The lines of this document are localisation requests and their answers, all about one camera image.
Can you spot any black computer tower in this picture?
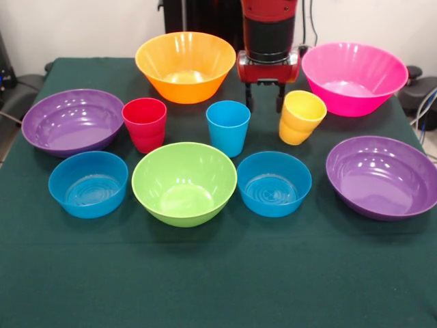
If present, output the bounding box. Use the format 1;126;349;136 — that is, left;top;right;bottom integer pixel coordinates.
0;30;18;100

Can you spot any grey cable bundle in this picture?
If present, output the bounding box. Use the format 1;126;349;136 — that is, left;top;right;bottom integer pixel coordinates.
409;87;437;161

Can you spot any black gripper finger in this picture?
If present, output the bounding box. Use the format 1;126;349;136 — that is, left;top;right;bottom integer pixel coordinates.
274;83;287;113
242;82;255;110

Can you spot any black knobbed device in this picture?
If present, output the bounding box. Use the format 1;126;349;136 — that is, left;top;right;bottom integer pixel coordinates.
399;65;437;115

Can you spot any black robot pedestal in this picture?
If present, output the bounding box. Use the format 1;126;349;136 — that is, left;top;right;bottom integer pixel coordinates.
163;0;245;52

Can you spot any blue cup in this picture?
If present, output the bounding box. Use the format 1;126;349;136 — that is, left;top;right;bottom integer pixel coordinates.
206;100;251;159

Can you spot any orange bowl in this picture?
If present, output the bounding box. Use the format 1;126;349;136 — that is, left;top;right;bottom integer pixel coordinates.
135;31;237;105

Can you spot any dark green tablecloth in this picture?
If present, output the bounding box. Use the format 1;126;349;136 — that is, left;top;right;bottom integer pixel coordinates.
0;57;437;328

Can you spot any blue bowl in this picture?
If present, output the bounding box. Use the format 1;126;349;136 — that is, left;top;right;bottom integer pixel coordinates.
236;151;313;219
48;150;129;219

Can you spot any red cup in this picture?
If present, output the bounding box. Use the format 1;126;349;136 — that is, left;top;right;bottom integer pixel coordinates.
122;97;168;154

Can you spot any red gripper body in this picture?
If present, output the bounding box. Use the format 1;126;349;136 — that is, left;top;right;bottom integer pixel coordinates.
236;50;302;86

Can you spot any black wall cable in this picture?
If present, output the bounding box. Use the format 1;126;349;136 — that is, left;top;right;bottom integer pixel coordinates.
309;0;321;47

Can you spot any purple bowl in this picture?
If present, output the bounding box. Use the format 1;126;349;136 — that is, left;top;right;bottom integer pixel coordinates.
326;135;437;222
20;88;125;159

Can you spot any orange cup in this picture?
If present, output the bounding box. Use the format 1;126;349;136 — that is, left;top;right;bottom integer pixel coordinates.
278;90;328;146

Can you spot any green bowl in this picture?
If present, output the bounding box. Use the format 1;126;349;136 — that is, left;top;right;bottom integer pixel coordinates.
131;141;238;228

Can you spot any pink bowl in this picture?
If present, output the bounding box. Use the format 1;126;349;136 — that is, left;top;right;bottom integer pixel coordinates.
301;42;409;118

